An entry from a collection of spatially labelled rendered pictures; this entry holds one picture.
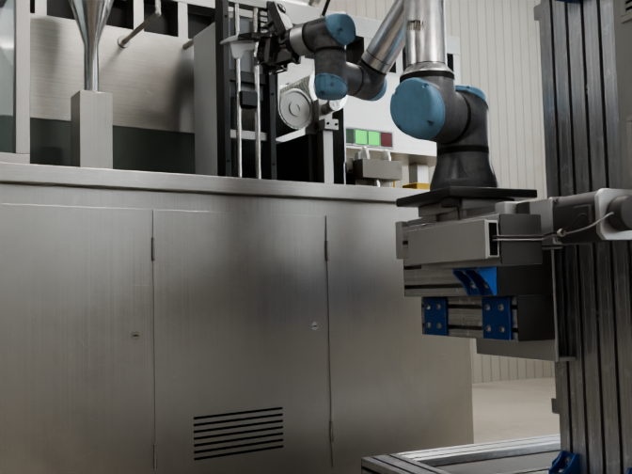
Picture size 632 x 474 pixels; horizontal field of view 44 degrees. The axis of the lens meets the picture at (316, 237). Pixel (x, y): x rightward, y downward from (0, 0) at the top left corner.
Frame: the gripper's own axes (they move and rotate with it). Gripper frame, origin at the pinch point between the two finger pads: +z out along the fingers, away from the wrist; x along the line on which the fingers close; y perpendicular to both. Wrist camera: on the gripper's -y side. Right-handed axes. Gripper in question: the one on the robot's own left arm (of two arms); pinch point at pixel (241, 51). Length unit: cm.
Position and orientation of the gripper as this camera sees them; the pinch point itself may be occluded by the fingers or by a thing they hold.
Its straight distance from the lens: 210.1
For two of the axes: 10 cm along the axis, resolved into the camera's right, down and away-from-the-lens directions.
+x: 6.5, 1.7, 7.4
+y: -0.6, 9.8, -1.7
